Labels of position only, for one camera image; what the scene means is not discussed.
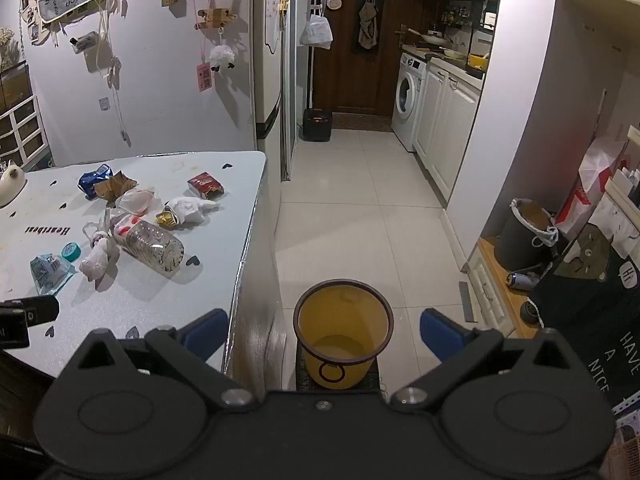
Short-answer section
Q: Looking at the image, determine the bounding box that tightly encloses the blue white plastic packet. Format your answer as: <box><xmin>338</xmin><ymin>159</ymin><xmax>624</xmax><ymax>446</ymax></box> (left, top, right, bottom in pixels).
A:
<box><xmin>29</xmin><ymin>254</ymin><xmax>77</xmax><ymax>297</ymax></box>

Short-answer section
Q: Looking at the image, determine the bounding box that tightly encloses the white cubby shelf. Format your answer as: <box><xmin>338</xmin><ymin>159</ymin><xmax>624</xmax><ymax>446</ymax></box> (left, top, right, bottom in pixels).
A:
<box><xmin>0</xmin><ymin>94</ymin><xmax>51</xmax><ymax>173</ymax></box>

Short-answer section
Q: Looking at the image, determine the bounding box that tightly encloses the red white shopping bag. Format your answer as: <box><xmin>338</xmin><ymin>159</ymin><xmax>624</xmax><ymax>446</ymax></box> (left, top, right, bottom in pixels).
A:
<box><xmin>555</xmin><ymin>135</ymin><xmax>628</xmax><ymax>236</ymax></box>

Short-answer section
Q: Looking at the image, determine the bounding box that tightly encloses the hanging apron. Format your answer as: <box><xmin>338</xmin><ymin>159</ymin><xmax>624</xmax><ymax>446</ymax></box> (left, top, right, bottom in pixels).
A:
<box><xmin>357</xmin><ymin>0</ymin><xmax>386</xmax><ymax>52</ymax></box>

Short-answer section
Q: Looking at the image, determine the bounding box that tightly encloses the brown doormat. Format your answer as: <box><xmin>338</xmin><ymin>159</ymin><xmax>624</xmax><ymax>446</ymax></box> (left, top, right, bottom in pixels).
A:
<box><xmin>331</xmin><ymin>112</ymin><xmax>396</xmax><ymax>133</ymax></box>

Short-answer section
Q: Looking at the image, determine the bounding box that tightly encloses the white tall cabinet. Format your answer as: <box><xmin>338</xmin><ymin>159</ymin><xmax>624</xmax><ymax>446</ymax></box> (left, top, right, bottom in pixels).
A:
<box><xmin>500</xmin><ymin>0</ymin><xmax>640</xmax><ymax>241</ymax></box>

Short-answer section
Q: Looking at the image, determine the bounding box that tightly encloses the white orange plastic bag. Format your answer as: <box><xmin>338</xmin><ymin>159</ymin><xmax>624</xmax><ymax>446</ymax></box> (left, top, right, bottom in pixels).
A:
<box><xmin>115</xmin><ymin>188</ymin><xmax>157</xmax><ymax>217</ymax></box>

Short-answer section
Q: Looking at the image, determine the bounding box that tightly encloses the metal spray can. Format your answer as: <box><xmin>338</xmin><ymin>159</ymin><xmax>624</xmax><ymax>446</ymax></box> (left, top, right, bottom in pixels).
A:
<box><xmin>505</xmin><ymin>271</ymin><xmax>541</xmax><ymax>292</ymax></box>

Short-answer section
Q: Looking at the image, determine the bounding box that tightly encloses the white washing machine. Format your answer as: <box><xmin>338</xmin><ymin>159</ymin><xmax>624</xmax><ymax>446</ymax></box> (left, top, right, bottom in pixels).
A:
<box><xmin>391</xmin><ymin>51</ymin><xmax>430</xmax><ymax>153</ymax></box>

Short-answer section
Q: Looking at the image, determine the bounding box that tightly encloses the white knotted plastic bag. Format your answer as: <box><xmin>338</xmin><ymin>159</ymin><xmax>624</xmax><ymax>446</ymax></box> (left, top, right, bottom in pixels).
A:
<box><xmin>79</xmin><ymin>220</ymin><xmax>122</xmax><ymax>282</ymax></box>

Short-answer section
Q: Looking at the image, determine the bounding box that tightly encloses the brown paper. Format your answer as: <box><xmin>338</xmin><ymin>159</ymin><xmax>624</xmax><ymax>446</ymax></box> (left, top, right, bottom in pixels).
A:
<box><xmin>94</xmin><ymin>171</ymin><xmax>138</xmax><ymax>205</ymax></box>

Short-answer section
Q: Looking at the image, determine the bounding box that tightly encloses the pink woven basket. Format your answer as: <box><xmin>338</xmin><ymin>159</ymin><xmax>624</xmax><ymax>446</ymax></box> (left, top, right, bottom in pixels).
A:
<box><xmin>602</xmin><ymin>422</ymin><xmax>640</xmax><ymax>480</ymax></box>

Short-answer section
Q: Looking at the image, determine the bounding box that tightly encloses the brown wooden door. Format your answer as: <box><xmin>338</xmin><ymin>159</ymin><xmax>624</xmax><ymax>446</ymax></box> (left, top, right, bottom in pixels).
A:
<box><xmin>312</xmin><ymin>0</ymin><xmax>418</xmax><ymax>116</ymax></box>

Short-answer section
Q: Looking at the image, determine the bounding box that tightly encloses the red snack packet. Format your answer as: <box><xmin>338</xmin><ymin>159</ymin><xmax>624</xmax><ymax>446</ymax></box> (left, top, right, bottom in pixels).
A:
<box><xmin>187</xmin><ymin>172</ymin><xmax>226</xmax><ymax>199</ymax></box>

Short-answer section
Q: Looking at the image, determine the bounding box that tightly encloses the dark printed cloth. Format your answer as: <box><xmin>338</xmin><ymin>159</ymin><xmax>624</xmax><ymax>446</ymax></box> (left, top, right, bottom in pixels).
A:
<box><xmin>530</xmin><ymin>222</ymin><xmax>640</xmax><ymax>406</ymax></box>

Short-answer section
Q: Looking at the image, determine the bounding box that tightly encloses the grey wall holder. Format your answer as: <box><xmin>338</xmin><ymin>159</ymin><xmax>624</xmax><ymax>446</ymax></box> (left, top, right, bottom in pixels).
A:
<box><xmin>70</xmin><ymin>31</ymin><xmax>101</xmax><ymax>55</ymax></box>

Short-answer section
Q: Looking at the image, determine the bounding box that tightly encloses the white hanging plastic bag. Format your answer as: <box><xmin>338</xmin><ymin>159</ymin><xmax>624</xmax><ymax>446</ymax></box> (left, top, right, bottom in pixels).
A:
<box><xmin>299</xmin><ymin>14</ymin><xmax>334</xmax><ymax>51</ymax></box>

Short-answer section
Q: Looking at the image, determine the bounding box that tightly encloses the white perforated strip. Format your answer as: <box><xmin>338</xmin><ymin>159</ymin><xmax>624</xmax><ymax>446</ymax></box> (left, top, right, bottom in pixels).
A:
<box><xmin>612</xmin><ymin>392</ymin><xmax>640</xmax><ymax>417</ymax></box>

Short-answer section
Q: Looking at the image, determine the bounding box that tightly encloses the yellow waste bin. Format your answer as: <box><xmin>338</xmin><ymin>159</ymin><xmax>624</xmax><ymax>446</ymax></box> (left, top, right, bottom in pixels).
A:
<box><xmin>293</xmin><ymin>280</ymin><xmax>394</xmax><ymax>390</ymax></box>

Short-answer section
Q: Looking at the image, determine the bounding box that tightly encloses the wooden wall hook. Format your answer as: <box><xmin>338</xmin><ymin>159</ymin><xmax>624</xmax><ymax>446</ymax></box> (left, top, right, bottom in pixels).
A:
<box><xmin>196</xmin><ymin>7</ymin><xmax>237</xmax><ymax>28</ymax></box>

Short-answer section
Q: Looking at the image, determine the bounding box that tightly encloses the white refrigerator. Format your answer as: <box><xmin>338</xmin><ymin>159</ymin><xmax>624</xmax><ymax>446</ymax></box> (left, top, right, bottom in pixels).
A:
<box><xmin>250</xmin><ymin>0</ymin><xmax>296</xmax><ymax>183</ymax></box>

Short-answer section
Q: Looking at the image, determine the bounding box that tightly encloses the white crumpled tissue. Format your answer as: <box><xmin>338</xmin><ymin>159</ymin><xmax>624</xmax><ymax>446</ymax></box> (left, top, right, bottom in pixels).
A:
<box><xmin>165</xmin><ymin>197</ymin><xmax>222</xmax><ymax>225</ymax></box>

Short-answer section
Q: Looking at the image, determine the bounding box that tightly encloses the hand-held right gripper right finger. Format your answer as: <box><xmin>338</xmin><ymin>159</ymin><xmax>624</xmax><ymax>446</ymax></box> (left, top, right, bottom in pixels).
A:
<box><xmin>389</xmin><ymin>308</ymin><xmax>590</xmax><ymax>412</ymax></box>

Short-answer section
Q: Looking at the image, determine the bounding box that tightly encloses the white plush sheep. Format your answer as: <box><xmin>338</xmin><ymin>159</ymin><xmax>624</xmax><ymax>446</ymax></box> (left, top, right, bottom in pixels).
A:
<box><xmin>208</xmin><ymin>44</ymin><xmax>237</xmax><ymax>72</ymax></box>

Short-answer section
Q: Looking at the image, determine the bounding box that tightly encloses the grey bin with white liner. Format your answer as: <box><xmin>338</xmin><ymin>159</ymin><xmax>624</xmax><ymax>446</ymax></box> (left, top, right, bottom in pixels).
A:
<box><xmin>498</xmin><ymin>198</ymin><xmax>561</xmax><ymax>273</ymax></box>

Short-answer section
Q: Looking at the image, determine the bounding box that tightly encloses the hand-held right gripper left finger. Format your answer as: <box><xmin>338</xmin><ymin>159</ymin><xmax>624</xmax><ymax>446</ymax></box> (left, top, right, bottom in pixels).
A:
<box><xmin>62</xmin><ymin>308</ymin><xmax>257</xmax><ymax>412</ymax></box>

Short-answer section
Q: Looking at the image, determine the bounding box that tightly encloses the black space heater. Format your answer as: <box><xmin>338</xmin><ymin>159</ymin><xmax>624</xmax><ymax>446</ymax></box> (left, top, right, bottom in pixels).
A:
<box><xmin>301</xmin><ymin>108</ymin><xmax>333</xmax><ymax>143</ymax></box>

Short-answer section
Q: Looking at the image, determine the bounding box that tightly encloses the white kitchen cabinet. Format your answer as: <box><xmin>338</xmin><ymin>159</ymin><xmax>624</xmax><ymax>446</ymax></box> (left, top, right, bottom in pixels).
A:
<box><xmin>412</xmin><ymin>55</ymin><xmax>486</xmax><ymax>206</ymax></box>

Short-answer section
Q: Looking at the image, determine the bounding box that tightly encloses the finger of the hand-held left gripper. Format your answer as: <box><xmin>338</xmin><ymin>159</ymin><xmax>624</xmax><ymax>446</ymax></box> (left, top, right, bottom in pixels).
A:
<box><xmin>0</xmin><ymin>295</ymin><xmax>61</xmax><ymax>331</ymax></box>

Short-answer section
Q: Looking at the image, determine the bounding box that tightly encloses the clear plastic bottle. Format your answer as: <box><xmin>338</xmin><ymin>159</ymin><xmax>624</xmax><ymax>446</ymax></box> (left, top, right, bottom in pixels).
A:
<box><xmin>111</xmin><ymin>214</ymin><xmax>186</xmax><ymax>277</ymax></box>

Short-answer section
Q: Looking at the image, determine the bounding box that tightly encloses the glass tank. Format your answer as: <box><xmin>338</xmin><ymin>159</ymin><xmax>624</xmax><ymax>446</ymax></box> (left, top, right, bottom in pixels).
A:
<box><xmin>0</xmin><ymin>60</ymin><xmax>36</xmax><ymax>111</ymax></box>

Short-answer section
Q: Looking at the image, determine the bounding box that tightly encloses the blue crushed soda can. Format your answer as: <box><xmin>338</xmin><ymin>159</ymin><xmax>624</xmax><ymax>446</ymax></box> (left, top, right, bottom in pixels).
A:
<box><xmin>77</xmin><ymin>164</ymin><xmax>115</xmax><ymax>200</ymax></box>

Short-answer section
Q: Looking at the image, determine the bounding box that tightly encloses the cream animal figurine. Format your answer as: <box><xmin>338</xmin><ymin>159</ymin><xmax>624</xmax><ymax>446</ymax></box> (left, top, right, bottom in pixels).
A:
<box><xmin>0</xmin><ymin>160</ymin><xmax>28</xmax><ymax>208</ymax></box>

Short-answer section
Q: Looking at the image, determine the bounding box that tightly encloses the white low cabinet wooden top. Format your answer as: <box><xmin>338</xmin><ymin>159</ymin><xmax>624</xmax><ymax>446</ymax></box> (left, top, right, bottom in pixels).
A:
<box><xmin>467</xmin><ymin>236</ymin><xmax>543</xmax><ymax>340</ymax></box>

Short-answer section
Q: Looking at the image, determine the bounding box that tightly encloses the metal wok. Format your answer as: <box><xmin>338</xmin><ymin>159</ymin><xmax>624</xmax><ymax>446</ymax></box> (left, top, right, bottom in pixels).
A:
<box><xmin>407</xmin><ymin>27</ymin><xmax>451</xmax><ymax>46</ymax></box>

